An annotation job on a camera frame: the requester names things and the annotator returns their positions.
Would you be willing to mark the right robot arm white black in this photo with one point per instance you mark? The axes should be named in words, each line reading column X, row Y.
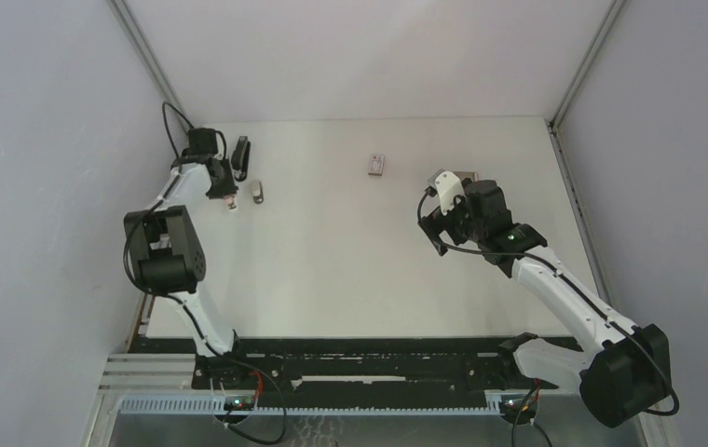
column 620, row 369

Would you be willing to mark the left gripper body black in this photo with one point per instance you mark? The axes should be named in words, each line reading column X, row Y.
column 224, row 185

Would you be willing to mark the grey small stapler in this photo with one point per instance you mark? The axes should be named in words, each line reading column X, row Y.
column 258, row 192

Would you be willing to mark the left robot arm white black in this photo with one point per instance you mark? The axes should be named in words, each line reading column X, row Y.
column 163, row 256

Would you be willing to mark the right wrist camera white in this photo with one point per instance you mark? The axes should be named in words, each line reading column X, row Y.
column 448, row 187

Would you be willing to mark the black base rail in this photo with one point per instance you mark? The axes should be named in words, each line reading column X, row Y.
column 364, row 374

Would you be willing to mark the pink and white stapler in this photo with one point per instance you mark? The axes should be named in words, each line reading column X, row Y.
column 231, row 202

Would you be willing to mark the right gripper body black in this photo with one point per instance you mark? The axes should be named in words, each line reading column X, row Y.
column 457, row 224

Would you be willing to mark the staple box red white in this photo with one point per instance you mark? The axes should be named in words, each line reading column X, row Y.
column 376, row 165

